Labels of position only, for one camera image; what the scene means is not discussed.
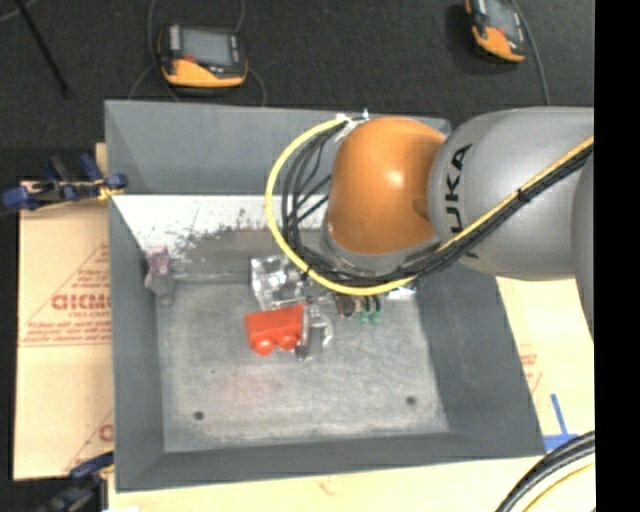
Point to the grey metal bin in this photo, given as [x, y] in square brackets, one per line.
[300, 390]

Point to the small purple block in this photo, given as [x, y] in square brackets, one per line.
[161, 264]

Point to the red toy brick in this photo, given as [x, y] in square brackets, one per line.
[272, 327]

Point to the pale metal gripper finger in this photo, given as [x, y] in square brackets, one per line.
[322, 331]
[305, 335]

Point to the brown cardboard board, red print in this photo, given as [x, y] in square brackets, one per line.
[60, 350]

